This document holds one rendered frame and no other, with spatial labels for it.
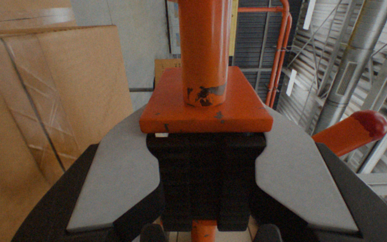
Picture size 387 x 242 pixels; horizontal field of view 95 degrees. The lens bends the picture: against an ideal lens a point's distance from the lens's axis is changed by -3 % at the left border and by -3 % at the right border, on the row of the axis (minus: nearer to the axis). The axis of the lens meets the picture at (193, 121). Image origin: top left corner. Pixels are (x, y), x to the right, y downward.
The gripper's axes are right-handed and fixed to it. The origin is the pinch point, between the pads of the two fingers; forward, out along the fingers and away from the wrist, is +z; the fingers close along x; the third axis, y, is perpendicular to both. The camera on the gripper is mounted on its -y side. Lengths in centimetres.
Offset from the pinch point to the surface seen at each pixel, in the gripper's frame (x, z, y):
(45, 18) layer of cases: -54, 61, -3
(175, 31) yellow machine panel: -82, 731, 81
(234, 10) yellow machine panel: 123, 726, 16
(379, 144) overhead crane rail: 200, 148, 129
